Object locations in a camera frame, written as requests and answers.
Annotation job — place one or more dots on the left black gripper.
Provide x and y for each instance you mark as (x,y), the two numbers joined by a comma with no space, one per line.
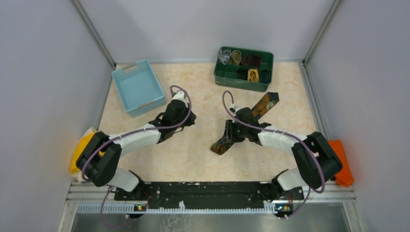
(192,121)

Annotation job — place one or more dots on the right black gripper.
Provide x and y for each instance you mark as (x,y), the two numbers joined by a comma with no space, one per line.
(234,123)

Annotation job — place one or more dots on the brown blue floral tie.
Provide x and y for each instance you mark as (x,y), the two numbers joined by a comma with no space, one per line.
(268,101)

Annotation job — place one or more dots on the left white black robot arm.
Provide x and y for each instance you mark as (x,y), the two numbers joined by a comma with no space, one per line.
(100,153)

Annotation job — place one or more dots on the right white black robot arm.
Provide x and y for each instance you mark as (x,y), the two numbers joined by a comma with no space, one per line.
(316,160)

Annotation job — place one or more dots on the light blue plastic basket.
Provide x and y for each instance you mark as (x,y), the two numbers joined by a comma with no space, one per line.
(138,88)

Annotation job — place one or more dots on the yellow patterned rolled tie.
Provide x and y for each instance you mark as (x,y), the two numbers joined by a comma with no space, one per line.
(253,75)

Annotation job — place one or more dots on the dark green rolled tie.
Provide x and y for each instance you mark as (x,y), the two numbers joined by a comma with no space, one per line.
(264,76)

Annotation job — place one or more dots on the green compartment organizer box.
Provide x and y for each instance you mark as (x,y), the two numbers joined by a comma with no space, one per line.
(235,76)

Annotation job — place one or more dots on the dark red rolled tie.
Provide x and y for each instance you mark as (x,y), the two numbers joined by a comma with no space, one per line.
(251,60)

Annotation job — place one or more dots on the grey rolled tie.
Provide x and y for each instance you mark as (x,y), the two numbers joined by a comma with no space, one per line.
(224,56)

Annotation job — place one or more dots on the tan rolled tie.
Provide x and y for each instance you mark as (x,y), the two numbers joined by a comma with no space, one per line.
(235,57)

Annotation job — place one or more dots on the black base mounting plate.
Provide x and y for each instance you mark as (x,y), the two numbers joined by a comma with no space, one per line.
(208,195)

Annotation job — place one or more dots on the orange cloth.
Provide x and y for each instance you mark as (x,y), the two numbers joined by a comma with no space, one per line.
(344,177)

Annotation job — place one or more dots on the white cloth under yellow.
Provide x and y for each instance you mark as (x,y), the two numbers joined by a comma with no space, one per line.
(88,131)

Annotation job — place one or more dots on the grey slotted cable duct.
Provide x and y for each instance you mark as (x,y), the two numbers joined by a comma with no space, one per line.
(131,208)

